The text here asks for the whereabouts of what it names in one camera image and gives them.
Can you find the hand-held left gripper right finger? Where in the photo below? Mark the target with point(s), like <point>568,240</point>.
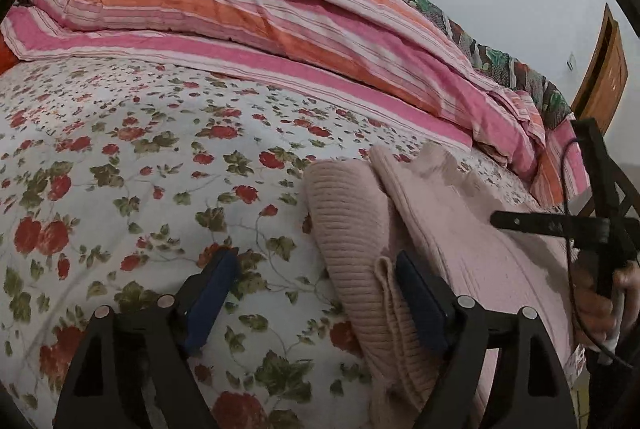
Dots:
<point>422,304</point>

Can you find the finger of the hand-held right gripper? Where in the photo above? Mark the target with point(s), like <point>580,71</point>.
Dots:
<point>530,223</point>

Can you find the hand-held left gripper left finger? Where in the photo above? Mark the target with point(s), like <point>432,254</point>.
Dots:
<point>212,299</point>

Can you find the pink knit sweater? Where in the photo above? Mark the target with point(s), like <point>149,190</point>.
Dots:
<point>350,234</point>

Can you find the person's right hand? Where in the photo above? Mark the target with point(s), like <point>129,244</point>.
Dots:
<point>587,304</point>

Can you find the dark wooden slatted footboard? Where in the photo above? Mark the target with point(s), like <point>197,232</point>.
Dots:
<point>597,164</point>

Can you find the white floral bed sheet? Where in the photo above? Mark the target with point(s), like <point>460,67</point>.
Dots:
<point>125,189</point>

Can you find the brown wooden door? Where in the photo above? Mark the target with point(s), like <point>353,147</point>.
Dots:
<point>602,74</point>

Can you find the pink orange striped quilt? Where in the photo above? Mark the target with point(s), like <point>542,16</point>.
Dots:
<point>300,24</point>

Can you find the red embroidered pillow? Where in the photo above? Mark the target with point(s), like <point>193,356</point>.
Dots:
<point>4,56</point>

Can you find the white wall switch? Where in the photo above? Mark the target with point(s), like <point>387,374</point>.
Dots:
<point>571,61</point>

